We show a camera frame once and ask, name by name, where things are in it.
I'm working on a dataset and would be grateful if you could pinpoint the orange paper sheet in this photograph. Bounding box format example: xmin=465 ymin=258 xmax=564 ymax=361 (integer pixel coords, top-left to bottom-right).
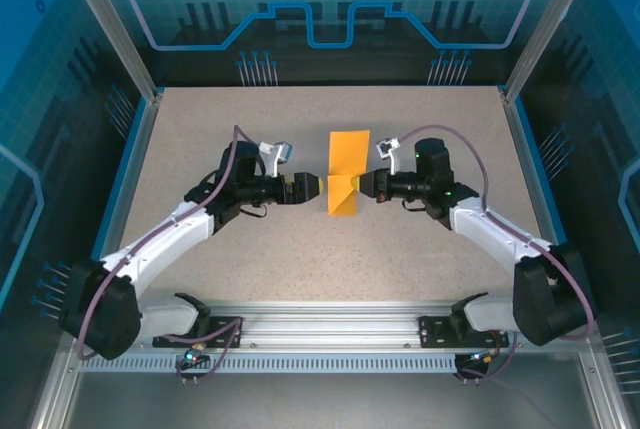
xmin=327 ymin=129 xmax=371 ymax=219

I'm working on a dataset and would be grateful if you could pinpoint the small connector with green light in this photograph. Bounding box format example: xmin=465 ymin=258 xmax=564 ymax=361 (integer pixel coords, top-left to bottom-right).
xmin=182 ymin=343 xmax=210 ymax=368
xmin=467 ymin=348 xmax=501 ymax=366

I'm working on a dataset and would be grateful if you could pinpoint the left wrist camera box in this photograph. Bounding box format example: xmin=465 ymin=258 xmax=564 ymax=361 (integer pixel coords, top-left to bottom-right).
xmin=258 ymin=141 xmax=296 ymax=176

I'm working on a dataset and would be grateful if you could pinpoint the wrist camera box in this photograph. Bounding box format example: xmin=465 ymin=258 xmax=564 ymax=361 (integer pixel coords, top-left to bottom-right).
xmin=258 ymin=141 xmax=296 ymax=176
xmin=374 ymin=137 xmax=404 ymax=176

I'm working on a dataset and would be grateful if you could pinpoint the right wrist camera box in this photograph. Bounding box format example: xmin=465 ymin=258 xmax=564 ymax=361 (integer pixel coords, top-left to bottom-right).
xmin=374 ymin=137 xmax=404 ymax=176

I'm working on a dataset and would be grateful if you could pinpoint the aluminium side rail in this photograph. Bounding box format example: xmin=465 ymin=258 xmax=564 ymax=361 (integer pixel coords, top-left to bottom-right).
xmin=499 ymin=93 xmax=589 ymax=313
xmin=82 ymin=93 xmax=164 ymax=313

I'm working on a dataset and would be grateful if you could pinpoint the aluminium mounting rail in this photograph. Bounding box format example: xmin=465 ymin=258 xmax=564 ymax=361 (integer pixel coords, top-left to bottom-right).
xmin=67 ymin=301 xmax=599 ymax=350

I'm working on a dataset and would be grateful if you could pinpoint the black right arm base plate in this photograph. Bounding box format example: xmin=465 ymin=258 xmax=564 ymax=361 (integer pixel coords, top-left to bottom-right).
xmin=418 ymin=315 xmax=511 ymax=349

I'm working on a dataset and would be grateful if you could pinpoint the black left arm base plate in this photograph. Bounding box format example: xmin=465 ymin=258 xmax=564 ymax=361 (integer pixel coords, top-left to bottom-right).
xmin=152 ymin=315 xmax=244 ymax=350

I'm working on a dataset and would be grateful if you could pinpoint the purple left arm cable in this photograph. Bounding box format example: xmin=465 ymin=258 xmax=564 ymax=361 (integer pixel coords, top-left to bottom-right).
xmin=74 ymin=123 xmax=261 ymax=388

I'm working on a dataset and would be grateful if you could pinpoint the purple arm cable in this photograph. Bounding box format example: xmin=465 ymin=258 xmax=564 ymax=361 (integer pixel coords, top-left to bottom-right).
xmin=399 ymin=123 xmax=599 ymax=386
xmin=74 ymin=123 xmax=261 ymax=388

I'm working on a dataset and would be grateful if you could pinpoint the slotted grey cable duct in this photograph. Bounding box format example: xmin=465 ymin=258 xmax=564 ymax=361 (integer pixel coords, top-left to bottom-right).
xmin=79 ymin=353 xmax=461 ymax=375

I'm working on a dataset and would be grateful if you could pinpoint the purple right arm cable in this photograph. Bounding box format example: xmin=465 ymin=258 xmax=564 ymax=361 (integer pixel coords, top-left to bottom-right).
xmin=399 ymin=123 xmax=599 ymax=386

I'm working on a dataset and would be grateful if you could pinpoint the aluminium frame post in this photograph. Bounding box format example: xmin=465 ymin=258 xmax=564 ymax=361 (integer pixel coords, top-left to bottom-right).
xmin=54 ymin=0 xmax=164 ymax=103
xmin=502 ymin=0 xmax=604 ymax=103

